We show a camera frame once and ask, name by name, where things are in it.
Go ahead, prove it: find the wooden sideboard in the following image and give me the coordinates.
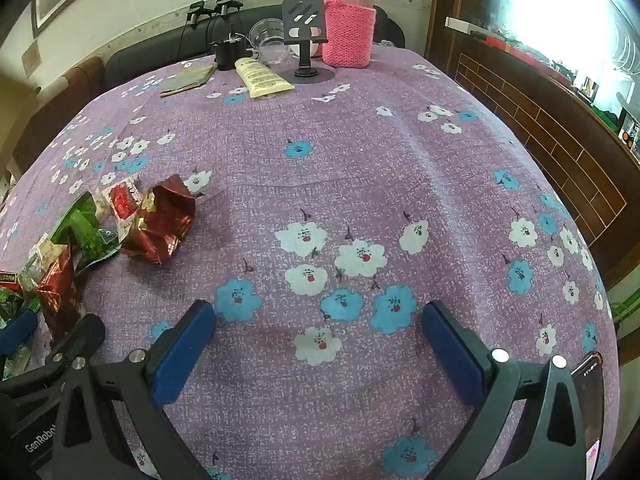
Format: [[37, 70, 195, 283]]
[[425, 0, 640, 281]]

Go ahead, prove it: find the clear glass jar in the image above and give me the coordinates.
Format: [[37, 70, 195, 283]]
[[248, 17, 291, 66]]

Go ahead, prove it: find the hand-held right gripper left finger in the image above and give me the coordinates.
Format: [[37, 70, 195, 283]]
[[50, 300, 218, 480]]

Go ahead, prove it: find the cream long tube box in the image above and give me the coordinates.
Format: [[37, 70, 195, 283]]
[[235, 56, 296, 100]]

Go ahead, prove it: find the black sofa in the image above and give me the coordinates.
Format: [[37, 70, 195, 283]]
[[104, 4, 406, 91]]

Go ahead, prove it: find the purple floral tablecloth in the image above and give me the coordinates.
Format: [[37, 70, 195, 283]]
[[0, 47, 621, 480]]

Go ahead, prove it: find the small wall plaque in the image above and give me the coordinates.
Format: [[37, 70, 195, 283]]
[[21, 40, 42, 78]]

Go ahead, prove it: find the white red snack packet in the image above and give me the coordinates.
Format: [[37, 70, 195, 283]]
[[100, 176, 143, 222]]

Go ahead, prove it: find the black phone stand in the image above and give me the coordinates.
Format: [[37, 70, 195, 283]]
[[281, 0, 336, 85]]

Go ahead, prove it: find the heap of mixed snack packets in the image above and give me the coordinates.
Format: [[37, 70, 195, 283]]
[[0, 190, 123, 381]]

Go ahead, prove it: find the small black cup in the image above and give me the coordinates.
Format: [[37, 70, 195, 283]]
[[210, 37, 247, 72]]

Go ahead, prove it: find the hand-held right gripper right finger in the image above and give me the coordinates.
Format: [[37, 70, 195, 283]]
[[421, 301, 601, 480]]

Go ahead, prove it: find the brown armchair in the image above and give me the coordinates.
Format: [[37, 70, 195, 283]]
[[12, 56, 106, 173]]

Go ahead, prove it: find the pink flask with knit sleeve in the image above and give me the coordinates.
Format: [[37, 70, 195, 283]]
[[322, 0, 377, 68]]

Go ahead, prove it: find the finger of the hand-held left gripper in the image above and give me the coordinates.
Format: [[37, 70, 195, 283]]
[[0, 314, 107, 413], [0, 307, 40, 361]]

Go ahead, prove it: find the dark red foil packet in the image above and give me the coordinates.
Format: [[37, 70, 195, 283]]
[[120, 174, 197, 265]]

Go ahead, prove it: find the green booklet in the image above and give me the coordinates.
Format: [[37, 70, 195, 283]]
[[160, 65, 217, 98]]

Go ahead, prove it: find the bright window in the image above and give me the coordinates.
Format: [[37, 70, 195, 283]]
[[487, 0, 640, 106]]

